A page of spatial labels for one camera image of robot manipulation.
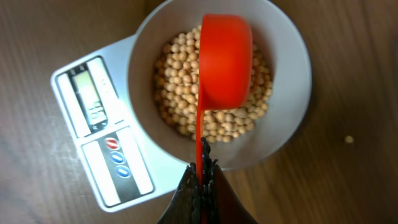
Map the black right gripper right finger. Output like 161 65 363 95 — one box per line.
201 137 257 224

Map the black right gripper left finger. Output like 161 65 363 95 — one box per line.
157 162 201 224

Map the red measuring scoop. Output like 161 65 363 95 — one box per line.
195 14 252 223

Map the white digital kitchen scale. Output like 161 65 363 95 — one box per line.
50 36 186 213

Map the grey bowl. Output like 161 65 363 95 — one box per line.
126 0 312 170

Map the stray bean on table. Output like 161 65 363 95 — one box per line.
344 136 354 144

